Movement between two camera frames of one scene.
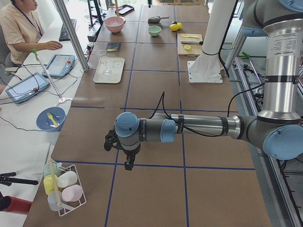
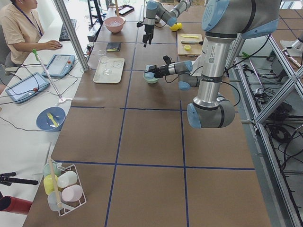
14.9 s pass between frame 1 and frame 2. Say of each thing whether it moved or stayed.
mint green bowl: moved
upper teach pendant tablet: stayed
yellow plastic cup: stayed
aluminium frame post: stayed
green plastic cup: stayed
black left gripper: moved
